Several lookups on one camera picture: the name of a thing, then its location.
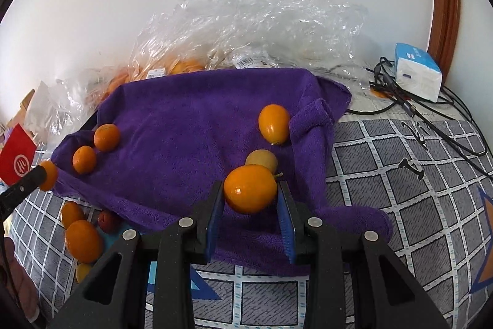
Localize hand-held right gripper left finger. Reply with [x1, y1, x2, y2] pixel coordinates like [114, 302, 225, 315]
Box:
[49, 180, 226, 329]

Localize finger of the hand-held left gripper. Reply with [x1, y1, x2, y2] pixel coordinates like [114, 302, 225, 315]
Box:
[0, 165, 47, 217]

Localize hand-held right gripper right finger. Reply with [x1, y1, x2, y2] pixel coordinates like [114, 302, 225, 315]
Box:
[278, 180, 450, 329]

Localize yellowish small mandarin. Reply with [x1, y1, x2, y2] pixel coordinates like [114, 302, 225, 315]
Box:
[75, 263, 93, 283]
[245, 150, 279, 175]

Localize large mandarin orange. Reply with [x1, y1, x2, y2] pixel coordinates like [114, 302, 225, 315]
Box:
[65, 220, 104, 263]

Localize small red jujube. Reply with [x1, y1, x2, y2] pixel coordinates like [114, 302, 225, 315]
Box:
[97, 210, 123, 234]

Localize purple towel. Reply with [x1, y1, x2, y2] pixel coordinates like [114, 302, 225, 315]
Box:
[50, 68, 393, 278]

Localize oval mandarin orange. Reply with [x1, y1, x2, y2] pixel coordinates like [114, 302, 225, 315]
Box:
[258, 104, 291, 145]

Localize person's left forearm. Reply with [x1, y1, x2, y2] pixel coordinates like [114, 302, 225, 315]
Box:
[0, 232, 43, 322]

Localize red paper bag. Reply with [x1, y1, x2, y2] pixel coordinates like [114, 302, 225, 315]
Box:
[0, 123, 37, 186]

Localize white translucent plastic bag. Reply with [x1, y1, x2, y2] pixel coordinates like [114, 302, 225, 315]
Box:
[25, 80, 58, 137]

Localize crumpled clear plastic bag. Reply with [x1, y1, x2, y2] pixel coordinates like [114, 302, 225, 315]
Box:
[46, 75, 116, 145]

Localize grey checked bed sheet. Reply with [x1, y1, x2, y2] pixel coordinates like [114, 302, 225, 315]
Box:
[8, 109, 493, 329]

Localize clear bag of oranges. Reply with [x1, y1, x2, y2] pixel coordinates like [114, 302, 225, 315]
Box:
[90, 57, 216, 106]

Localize blue and white tissue box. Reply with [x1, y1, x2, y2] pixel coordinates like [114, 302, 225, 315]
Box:
[393, 43, 443, 102]

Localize large clear plastic bag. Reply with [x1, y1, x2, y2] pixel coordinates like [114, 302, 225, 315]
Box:
[131, 0, 370, 91]

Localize black cables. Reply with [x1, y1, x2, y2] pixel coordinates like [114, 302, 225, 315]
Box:
[366, 57, 493, 175]

